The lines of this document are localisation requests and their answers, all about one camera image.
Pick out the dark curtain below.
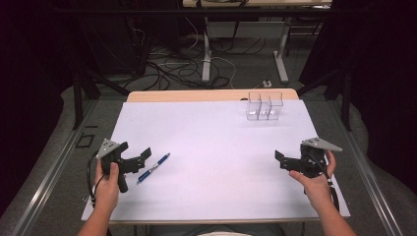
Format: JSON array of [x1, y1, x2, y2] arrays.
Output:
[[299, 0, 417, 198], [0, 0, 83, 217]]

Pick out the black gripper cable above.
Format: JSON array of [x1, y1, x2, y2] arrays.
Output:
[[307, 152, 341, 212], [86, 149, 106, 209]]

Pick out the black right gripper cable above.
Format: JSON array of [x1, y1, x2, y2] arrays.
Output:
[[307, 152, 341, 212]]

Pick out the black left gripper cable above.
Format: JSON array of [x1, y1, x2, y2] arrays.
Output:
[[86, 149, 106, 209]]

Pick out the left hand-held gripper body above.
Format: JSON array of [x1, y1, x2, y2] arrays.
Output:
[[95, 138, 146, 194]]

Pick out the tangle of floor cables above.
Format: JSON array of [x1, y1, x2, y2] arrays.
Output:
[[127, 16, 268, 91]]

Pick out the black metal stand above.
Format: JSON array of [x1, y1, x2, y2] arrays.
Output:
[[70, 48, 132, 131], [295, 65, 354, 133]]

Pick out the clear plastic organizer box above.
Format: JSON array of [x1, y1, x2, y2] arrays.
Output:
[[245, 90, 284, 122]]

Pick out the blue pen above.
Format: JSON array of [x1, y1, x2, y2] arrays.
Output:
[[136, 151, 171, 185]]

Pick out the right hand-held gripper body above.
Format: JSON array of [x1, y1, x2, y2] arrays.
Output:
[[278, 137, 344, 180]]

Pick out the white desk with metal legs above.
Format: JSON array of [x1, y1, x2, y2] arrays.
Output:
[[181, 0, 333, 85]]

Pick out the person's right hand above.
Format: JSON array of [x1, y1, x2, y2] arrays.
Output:
[[288, 149, 338, 212]]

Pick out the person's left hand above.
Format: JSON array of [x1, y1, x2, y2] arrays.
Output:
[[93, 159, 121, 212]]

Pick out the white table mat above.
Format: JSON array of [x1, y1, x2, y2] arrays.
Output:
[[81, 99, 351, 222]]

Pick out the metal floor rail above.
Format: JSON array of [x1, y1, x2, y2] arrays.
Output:
[[327, 97, 405, 236], [12, 97, 99, 236]]

